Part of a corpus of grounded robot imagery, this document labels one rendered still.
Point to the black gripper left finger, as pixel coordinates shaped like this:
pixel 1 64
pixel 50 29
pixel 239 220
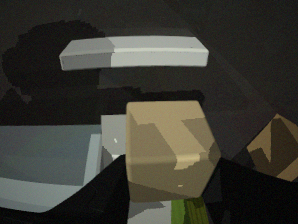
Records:
pixel 105 200

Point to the tan block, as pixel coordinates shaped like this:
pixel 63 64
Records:
pixel 170 150

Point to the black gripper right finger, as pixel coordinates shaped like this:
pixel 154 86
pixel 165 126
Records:
pixel 239 195

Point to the tan cardboard box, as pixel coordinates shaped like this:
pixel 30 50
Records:
pixel 275 150

